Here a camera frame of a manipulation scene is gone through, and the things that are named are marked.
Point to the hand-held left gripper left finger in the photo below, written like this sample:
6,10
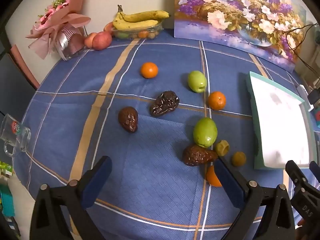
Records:
96,182

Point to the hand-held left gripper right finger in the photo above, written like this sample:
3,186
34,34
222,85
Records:
228,182

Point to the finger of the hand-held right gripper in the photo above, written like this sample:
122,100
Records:
316,171
297,175

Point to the orange mandarin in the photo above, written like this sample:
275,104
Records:
212,177
149,70
217,100

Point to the yellow-brown longan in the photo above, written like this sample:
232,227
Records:
238,159

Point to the yellow-brown small potato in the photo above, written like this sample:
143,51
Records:
222,148

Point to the brown wrinkled date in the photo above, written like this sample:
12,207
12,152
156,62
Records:
164,104
128,119
197,155

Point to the white tray with green rim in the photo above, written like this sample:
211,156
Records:
280,125

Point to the green lime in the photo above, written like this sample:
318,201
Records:
197,81
205,132

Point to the teal box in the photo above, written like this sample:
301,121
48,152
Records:
317,120

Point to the blue plaid tablecloth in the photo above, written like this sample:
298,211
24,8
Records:
155,155

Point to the black charger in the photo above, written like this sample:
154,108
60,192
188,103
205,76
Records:
314,96

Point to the white power strip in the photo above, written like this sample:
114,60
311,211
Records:
303,92

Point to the glass mug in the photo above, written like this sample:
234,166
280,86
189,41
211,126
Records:
15,136

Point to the red apple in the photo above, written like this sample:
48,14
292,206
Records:
108,27
102,40

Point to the peach fruit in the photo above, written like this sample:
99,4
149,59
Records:
88,40

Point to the clear bowl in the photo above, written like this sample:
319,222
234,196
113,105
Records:
136,33

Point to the yellow banana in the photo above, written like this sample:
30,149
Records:
135,25
147,15

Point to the pink wrapped flower bouquet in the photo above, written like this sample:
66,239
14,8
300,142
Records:
57,22

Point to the flower painting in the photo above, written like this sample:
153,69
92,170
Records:
237,15

